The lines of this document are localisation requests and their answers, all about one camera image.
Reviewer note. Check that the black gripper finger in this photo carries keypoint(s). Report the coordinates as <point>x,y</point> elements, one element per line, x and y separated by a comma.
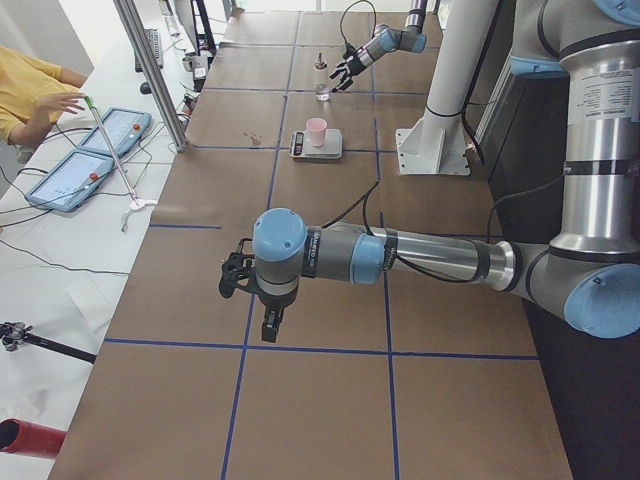
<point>341,70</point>
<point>270,325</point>
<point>344,83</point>

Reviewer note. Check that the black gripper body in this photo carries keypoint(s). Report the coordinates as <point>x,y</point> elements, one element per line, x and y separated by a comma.
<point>272,303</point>
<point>355,61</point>

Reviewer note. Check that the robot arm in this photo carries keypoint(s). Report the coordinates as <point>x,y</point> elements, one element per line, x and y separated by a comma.
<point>588,273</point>
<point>384,40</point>

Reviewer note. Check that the long pink stick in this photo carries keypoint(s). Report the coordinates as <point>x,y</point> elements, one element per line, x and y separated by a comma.
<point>137,203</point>

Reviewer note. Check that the far teach pendant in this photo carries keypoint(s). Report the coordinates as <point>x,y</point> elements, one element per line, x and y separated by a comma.
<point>124,127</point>

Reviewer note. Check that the teach pendant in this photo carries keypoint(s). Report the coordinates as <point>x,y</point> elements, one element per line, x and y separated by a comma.
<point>71,181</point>
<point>124,127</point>

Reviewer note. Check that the near teach pendant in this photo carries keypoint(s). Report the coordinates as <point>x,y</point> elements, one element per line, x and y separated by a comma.
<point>71,181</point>

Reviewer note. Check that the black tripod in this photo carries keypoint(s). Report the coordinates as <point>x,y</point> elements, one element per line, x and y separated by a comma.
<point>16,334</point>

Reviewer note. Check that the red cylinder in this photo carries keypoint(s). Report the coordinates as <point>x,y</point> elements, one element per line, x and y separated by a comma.
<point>29,439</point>

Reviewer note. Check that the person in yellow shirt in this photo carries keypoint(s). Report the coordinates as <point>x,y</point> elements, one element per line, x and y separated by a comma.
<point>34,94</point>

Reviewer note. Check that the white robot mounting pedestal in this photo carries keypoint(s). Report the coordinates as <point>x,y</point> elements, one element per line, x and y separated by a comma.
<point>436,144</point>

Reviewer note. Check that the aluminium frame post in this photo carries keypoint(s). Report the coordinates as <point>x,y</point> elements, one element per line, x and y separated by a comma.
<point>134,29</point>

